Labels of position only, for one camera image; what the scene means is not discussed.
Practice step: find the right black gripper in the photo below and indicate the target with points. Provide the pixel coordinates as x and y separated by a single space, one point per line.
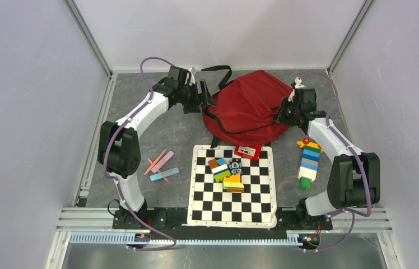
280 115

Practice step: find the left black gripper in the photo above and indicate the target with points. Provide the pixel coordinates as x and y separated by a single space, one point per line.
194 107

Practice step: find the red backpack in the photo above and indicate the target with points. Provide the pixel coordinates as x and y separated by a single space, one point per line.
244 110

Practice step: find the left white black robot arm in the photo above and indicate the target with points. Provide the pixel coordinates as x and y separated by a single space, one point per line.
119 147

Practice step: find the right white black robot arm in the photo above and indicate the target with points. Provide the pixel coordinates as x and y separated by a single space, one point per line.
354 181

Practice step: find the pink highlighter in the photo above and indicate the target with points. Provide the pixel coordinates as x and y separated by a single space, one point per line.
162 161

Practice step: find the long striped block tower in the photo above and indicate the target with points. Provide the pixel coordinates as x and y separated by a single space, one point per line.
309 161

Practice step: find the red plastic card box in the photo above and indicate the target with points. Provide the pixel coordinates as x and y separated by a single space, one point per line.
248 152

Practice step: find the brown blue green block stack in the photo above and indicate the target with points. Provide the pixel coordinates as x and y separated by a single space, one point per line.
219 169

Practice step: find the orange pencil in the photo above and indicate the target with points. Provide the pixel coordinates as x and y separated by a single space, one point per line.
153 163

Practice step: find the blue owl number block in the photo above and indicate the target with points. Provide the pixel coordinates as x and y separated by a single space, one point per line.
235 166

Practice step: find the light blue highlighter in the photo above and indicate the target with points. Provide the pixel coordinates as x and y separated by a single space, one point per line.
164 174

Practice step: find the red pencil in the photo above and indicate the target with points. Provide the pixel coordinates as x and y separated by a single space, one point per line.
159 171

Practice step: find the green yellow orange block stack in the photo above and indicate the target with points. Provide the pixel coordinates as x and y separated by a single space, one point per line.
233 184

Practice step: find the black white chessboard mat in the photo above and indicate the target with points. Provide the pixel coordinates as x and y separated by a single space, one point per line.
210 205

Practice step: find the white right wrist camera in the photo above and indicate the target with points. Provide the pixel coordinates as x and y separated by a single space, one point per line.
295 87

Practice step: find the blue toothed cable rail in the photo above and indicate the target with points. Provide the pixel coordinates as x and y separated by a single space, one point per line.
131 238

